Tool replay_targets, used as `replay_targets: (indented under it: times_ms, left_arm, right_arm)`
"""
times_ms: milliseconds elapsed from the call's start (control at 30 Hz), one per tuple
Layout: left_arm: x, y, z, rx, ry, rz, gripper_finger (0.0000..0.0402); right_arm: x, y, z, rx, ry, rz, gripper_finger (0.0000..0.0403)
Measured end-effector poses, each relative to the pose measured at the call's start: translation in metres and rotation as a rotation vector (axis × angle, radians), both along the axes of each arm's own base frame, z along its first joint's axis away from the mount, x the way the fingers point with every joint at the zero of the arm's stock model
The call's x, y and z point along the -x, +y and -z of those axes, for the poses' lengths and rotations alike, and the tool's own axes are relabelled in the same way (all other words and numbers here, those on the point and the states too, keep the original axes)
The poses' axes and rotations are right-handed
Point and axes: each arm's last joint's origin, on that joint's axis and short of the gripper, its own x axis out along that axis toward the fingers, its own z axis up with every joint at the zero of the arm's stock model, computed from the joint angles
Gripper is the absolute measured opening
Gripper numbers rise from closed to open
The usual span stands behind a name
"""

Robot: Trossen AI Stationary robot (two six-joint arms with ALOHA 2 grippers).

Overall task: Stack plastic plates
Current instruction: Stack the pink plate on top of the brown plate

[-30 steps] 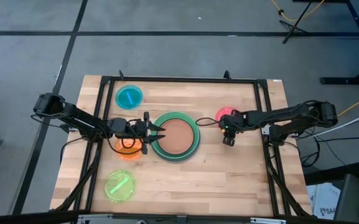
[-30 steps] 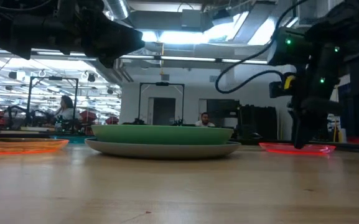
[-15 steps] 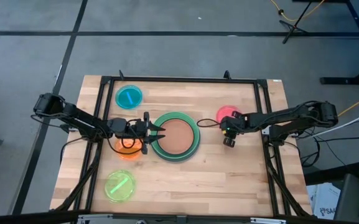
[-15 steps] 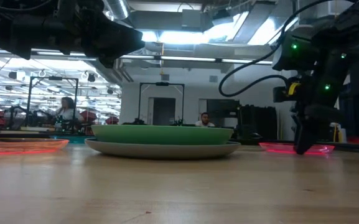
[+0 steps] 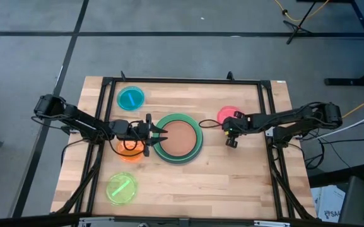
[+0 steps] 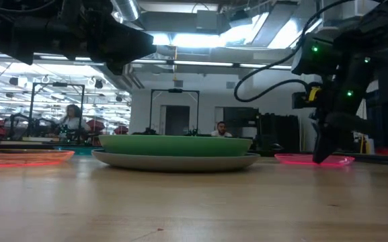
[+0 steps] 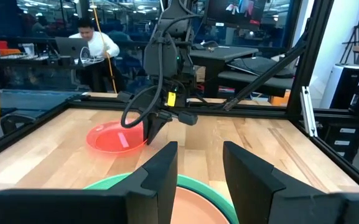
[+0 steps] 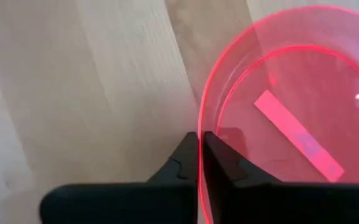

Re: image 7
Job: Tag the black drawer cabinet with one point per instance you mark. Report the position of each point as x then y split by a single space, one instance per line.
344 143

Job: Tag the white tower appliance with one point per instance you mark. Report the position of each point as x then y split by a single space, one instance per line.
341 87

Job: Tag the orange bin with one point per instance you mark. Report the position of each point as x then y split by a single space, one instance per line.
8 49

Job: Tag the white container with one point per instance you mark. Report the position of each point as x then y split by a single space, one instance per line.
28 49

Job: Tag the grey laptop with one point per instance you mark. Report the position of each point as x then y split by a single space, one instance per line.
71 46

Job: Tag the person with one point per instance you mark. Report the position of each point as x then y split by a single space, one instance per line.
96 43

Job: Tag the orange box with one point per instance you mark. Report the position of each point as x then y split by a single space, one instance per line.
280 99

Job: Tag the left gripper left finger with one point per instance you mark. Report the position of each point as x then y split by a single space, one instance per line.
157 186

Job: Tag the terracotta plastic plate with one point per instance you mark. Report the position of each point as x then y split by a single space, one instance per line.
191 208

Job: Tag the black low desk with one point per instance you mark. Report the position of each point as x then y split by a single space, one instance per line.
254 80

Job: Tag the red translucent small plate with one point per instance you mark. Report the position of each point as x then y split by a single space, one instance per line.
110 140

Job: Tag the black monitor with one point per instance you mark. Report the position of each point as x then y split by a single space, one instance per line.
247 12

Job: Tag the black aluminium table frame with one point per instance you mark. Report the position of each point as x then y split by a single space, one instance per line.
310 46

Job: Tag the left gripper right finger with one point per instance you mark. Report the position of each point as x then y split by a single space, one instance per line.
247 193

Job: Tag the black tripod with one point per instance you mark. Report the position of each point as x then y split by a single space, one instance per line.
355 40

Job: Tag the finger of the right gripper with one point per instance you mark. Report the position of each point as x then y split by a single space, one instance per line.
149 130
164 120

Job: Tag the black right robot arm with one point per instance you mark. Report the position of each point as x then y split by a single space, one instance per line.
187 46

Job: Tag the cardboard box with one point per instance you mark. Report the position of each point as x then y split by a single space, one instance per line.
200 74

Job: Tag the large light green plate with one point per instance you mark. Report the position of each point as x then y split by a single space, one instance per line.
210 193

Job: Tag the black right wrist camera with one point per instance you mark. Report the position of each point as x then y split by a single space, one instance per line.
154 56

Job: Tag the silver metal bracket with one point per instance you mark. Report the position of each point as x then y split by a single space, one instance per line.
308 112

